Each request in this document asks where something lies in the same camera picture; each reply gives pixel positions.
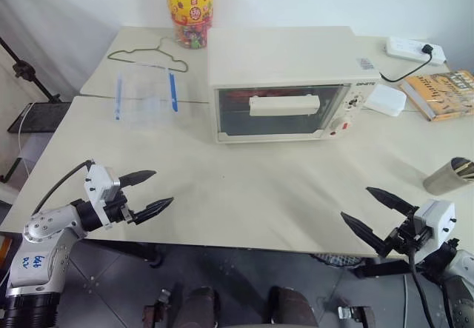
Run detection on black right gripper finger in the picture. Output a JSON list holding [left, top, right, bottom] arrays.
[[365, 186, 418, 218], [340, 210, 390, 258]]

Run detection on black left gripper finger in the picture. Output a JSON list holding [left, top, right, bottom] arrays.
[[131, 196, 176, 226], [118, 169, 158, 189]]

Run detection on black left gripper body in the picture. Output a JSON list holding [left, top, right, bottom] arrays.
[[104, 187, 135, 226]]

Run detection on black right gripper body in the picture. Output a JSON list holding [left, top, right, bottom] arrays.
[[382, 210, 431, 259]]

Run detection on cream toaster oven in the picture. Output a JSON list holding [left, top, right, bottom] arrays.
[[206, 27, 383, 145]]

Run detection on black table base bar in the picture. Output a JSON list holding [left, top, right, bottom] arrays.
[[353, 256, 414, 280]]

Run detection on steel cup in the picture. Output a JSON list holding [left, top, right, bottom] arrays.
[[422, 156, 474, 197]]

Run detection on wooden sticks in cup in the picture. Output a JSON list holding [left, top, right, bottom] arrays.
[[452, 158, 474, 181]]

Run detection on clear zip bag blue seal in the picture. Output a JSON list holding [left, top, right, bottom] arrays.
[[110, 62, 186, 122]]

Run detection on dark caster wheel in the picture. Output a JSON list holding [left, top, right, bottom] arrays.
[[142, 288, 172, 328], [337, 304, 375, 328]]

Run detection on small white square box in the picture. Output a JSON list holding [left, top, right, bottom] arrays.
[[362, 84, 407, 118]]

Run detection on dark rounded shape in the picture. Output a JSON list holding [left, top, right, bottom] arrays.
[[182, 285, 220, 328], [267, 285, 320, 328]]

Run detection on black stand tray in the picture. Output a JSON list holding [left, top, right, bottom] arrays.
[[7, 101, 73, 134]]

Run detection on yellow brown book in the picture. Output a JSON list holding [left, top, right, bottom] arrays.
[[401, 69, 474, 123]]

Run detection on black tripod stand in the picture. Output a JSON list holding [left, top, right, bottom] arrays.
[[0, 36, 62, 184]]

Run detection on white power strip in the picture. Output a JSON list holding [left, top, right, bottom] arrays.
[[382, 36, 447, 67]]

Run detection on candy jar with orange lid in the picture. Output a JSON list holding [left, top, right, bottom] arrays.
[[161, 0, 216, 51]]

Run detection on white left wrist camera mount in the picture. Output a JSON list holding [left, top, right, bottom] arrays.
[[81, 163, 121, 231]]

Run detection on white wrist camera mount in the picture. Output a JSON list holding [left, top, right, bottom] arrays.
[[412, 198, 457, 250], [81, 163, 121, 231]]

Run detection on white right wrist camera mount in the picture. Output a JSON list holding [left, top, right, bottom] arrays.
[[412, 198, 457, 250]]

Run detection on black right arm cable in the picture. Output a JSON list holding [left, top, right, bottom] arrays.
[[406, 246, 447, 328]]

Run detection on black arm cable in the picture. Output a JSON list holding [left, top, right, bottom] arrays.
[[406, 246, 447, 328], [31, 159, 93, 218]]

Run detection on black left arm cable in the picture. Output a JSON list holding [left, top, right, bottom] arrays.
[[31, 159, 93, 218]]

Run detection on thin white cable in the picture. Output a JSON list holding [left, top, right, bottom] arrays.
[[13, 101, 39, 181]]

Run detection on olive wire clothes hanger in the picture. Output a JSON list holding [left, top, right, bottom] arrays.
[[107, 36, 190, 75]]

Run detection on black plug with cable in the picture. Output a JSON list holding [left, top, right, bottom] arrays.
[[377, 44, 435, 84]]

